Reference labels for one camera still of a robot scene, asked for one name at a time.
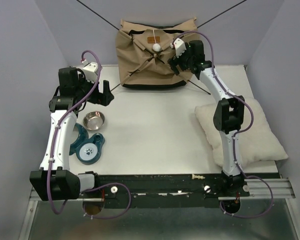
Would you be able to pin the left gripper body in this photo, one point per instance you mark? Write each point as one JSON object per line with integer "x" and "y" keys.
{"x": 85, "y": 86}

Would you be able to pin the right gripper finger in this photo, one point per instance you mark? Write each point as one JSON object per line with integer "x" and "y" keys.
{"x": 173, "y": 63}
{"x": 175, "y": 69}

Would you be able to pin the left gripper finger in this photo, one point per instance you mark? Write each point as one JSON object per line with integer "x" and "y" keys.
{"x": 105, "y": 99}
{"x": 106, "y": 87}

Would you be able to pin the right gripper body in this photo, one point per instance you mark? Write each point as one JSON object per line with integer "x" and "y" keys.
{"x": 184, "y": 61}

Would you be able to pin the beige pet tent fabric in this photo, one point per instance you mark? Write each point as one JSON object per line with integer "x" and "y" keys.
{"x": 141, "y": 68}

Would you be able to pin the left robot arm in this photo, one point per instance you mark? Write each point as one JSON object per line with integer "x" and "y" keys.
{"x": 77, "y": 85}

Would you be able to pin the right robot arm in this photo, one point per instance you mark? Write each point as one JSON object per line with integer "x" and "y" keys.
{"x": 229, "y": 113}

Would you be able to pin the steel pet bowl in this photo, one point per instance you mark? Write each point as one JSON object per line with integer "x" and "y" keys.
{"x": 94, "y": 121}

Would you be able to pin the white pompom toy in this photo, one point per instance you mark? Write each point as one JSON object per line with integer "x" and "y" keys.
{"x": 156, "y": 47}

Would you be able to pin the teal double bowl stand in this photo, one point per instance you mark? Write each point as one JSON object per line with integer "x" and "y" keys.
{"x": 88, "y": 150}

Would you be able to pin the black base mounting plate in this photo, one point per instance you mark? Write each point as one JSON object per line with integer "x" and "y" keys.
{"x": 152, "y": 202}

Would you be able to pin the white fluffy pillow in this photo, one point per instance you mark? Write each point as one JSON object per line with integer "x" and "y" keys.
{"x": 257, "y": 144}

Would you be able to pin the cream chess piece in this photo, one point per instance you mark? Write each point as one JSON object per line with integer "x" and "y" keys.
{"x": 197, "y": 177}

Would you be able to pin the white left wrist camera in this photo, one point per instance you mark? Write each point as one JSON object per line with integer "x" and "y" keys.
{"x": 90, "y": 69}

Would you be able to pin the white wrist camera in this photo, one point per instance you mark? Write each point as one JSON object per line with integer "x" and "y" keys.
{"x": 179, "y": 46}
{"x": 90, "y": 69}

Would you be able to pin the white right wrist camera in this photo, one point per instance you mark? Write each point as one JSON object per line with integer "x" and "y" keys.
{"x": 179, "y": 46}

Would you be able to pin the aluminium rail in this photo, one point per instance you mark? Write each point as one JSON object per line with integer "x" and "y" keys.
{"x": 273, "y": 188}

